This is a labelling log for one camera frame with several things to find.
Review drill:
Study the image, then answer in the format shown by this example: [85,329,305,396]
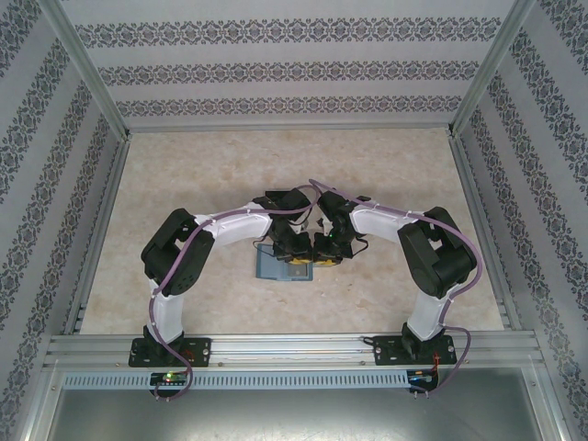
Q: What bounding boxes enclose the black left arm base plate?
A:
[130,337,213,368]

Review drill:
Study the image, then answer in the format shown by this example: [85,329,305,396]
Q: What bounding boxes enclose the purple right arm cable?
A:
[310,178,483,399]

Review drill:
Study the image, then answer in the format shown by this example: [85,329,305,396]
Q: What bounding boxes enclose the aluminium frame post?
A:
[448,0,538,137]
[39,0,132,139]

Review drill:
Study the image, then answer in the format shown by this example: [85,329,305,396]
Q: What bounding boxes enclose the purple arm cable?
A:
[149,183,321,401]
[310,178,483,399]

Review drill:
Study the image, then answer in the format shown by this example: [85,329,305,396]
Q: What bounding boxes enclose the aluminium table side rail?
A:
[63,132,134,335]
[447,130,523,332]

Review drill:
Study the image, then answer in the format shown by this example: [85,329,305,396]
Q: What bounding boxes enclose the teal leather card holder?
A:
[254,243,314,281]

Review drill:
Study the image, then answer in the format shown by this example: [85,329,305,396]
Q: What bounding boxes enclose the aluminium mounting rail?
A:
[43,331,546,369]

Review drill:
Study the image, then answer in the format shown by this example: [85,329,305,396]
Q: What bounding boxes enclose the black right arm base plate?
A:
[374,334,458,368]

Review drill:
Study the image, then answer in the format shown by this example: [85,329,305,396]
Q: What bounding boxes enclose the grey metal panel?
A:
[43,389,552,441]

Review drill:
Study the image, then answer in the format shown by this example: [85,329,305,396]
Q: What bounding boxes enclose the white slotted cable duct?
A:
[62,369,410,390]

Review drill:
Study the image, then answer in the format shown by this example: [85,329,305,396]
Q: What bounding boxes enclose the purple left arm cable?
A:
[149,183,321,401]

